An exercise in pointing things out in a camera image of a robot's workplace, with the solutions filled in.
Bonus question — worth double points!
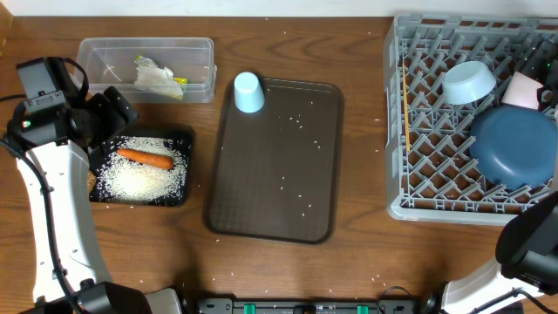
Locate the dark blue plate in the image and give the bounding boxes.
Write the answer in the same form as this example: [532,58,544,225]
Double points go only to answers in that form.
[469,106,557,190]

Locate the wooden chopstick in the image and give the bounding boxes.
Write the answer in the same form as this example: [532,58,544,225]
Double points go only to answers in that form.
[401,58,411,153]

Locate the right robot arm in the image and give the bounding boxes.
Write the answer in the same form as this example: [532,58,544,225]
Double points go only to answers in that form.
[418,39,557,313]

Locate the dark brown serving tray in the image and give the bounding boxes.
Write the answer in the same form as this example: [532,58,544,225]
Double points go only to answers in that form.
[202,78,344,244]

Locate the light blue cup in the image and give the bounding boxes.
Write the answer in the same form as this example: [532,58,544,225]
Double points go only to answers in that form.
[234,72,265,113]

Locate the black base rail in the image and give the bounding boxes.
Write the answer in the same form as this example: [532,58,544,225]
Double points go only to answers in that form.
[192,297,419,314]

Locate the brown textured food piece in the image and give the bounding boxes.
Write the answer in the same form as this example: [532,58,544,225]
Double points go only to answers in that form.
[87,171,97,193]

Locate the white napkin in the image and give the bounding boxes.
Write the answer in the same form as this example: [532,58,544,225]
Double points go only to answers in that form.
[134,65,183,99]

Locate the grey dishwasher rack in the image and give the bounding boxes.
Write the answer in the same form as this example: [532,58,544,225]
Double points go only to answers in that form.
[384,13,557,226]

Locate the light blue bowl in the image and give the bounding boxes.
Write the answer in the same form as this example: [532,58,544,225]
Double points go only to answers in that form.
[442,61,496,106]

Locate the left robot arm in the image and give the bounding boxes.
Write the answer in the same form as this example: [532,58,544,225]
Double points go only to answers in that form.
[1,86,183,313]

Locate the orange carrot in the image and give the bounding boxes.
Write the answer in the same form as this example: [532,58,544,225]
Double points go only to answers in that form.
[117,148,174,170]

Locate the green foil snack wrapper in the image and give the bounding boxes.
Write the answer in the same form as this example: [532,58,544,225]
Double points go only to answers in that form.
[135,56,188,97]

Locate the black waste tray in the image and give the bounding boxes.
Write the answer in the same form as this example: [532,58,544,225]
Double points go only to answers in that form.
[86,124,196,208]

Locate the clear plastic bin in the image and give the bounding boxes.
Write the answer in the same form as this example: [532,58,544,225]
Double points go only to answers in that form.
[73,38,217,104]

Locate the white rice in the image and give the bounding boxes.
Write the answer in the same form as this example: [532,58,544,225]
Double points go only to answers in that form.
[93,135,191,204]

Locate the white cup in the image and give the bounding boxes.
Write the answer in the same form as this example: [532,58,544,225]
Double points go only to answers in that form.
[502,72,543,110]

